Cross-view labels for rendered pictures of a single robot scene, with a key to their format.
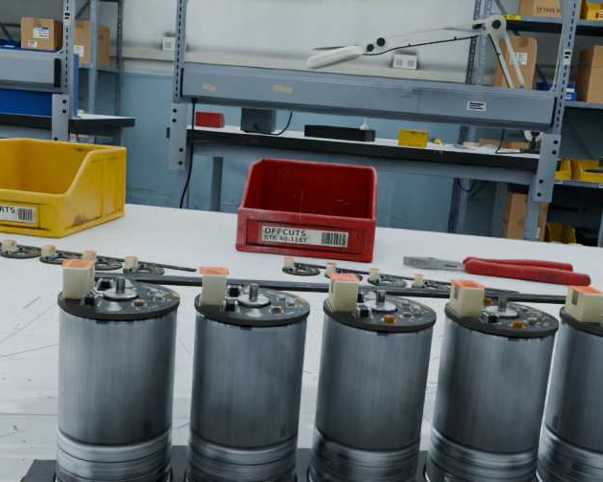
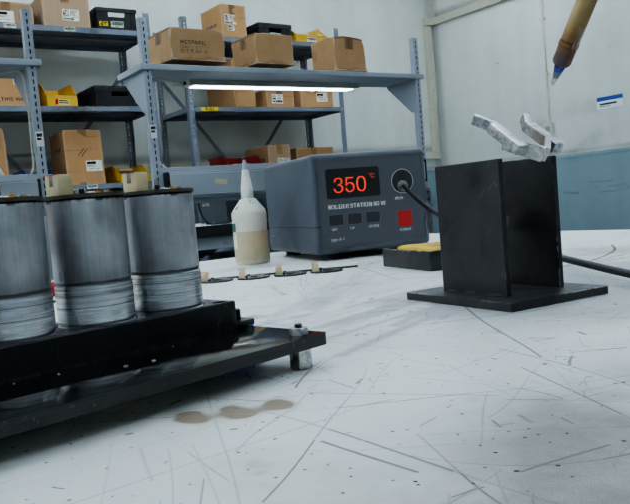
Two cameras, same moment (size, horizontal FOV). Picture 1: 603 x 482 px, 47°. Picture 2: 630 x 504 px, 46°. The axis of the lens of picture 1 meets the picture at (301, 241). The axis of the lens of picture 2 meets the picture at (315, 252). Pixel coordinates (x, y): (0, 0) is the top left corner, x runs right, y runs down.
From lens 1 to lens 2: 0.11 m
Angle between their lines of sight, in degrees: 39
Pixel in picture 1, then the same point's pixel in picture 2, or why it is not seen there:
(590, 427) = (159, 256)
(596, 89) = (74, 171)
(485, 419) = (94, 259)
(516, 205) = not seen: hidden behind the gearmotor
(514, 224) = not seen: hidden behind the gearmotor
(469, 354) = (72, 217)
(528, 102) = (12, 188)
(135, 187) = not seen: outside the picture
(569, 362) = (136, 220)
